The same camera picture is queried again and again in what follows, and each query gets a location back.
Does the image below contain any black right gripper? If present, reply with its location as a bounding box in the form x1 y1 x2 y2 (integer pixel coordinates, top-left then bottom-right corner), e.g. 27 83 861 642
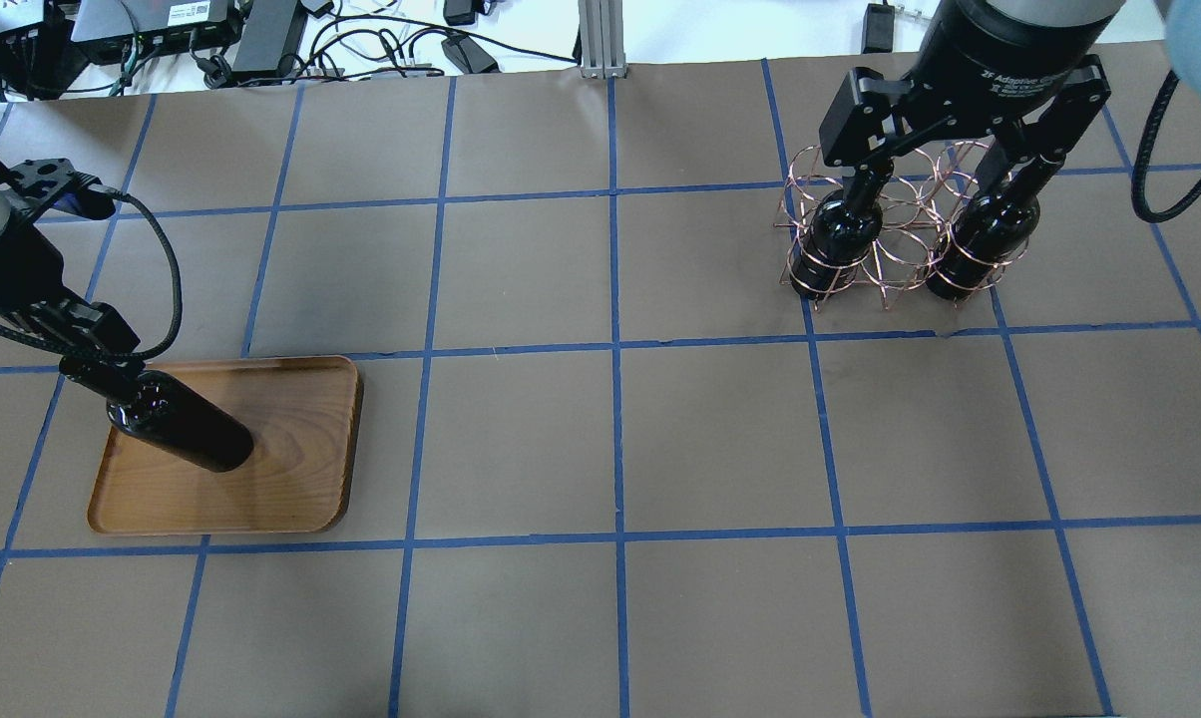
819 1 1112 201

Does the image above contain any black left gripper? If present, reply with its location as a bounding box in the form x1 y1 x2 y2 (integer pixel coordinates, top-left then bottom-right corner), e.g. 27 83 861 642
0 158 141 363

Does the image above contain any dark wine bottle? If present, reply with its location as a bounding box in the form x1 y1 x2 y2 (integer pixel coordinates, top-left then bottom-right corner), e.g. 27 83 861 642
59 357 253 473
926 160 1064 303

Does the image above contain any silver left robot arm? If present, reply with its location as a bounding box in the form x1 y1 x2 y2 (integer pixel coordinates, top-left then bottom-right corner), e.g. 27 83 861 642
0 158 141 357

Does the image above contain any dark wine bottle in basket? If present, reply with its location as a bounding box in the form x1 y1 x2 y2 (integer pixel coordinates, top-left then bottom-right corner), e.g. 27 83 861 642
926 160 1064 303

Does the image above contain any wooden serving tray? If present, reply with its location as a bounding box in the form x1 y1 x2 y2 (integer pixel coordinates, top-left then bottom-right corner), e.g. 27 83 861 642
86 357 362 537

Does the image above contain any black power brick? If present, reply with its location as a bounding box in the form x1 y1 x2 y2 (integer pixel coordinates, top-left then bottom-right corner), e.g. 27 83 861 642
229 1 307 85

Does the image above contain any copper wire bottle basket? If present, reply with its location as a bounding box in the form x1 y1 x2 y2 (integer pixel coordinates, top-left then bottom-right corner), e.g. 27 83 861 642
773 140 1041 310

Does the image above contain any black braided left cable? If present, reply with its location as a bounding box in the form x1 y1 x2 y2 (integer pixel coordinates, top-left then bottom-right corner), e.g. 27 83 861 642
0 184 185 365

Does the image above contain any black braided cable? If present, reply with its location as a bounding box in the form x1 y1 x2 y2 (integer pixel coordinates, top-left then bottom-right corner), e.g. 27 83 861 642
1129 68 1201 222
0 184 185 365

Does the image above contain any black braided right cable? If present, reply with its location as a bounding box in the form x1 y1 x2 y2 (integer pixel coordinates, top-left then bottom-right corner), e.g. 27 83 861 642
1129 68 1201 222

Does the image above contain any aluminium frame post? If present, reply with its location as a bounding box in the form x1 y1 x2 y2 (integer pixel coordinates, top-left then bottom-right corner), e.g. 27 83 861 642
578 0 628 79

